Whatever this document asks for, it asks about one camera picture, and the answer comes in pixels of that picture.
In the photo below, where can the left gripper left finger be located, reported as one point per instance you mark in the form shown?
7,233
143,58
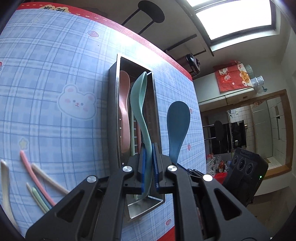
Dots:
94,209

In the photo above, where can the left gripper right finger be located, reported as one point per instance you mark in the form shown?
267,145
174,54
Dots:
203,208

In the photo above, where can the pink chopstick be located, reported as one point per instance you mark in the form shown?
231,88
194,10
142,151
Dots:
35,179

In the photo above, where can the light green chopstick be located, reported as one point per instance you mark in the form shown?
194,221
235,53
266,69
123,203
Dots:
40,200

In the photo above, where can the cream white chopstick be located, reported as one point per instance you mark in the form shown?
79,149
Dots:
30,190

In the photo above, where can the beige chopstick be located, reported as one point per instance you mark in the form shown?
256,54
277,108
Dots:
41,173

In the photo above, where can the light blue spoon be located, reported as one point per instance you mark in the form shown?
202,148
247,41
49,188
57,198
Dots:
178,121

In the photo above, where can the white spoon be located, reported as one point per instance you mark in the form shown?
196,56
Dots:
5,185

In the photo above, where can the mint green spoon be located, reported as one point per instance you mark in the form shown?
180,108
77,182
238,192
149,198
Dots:
137,96

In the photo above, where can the blue chopstick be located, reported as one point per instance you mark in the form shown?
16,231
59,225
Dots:
45,200

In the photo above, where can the white refrigerator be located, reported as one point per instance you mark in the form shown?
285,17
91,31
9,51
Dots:
209,97

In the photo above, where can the red cloth on refrigerator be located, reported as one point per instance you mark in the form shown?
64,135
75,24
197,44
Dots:
232,76

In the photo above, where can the steel utensil tray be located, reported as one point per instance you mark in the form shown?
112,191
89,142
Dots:
118,159

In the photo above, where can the black rice cooker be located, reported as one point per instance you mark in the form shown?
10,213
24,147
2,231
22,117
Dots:
190,64

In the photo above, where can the pink spoon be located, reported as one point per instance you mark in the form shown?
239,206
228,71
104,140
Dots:
124,89

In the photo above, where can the black metal rack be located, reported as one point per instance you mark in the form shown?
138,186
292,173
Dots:
188,45

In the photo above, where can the blue plaid tablecloth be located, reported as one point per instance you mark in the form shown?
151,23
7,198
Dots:
55,62

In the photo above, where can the black round stool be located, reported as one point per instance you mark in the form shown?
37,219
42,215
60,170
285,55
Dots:
150,9

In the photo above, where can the window with dark frame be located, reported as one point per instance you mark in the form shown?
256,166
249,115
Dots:
222,24

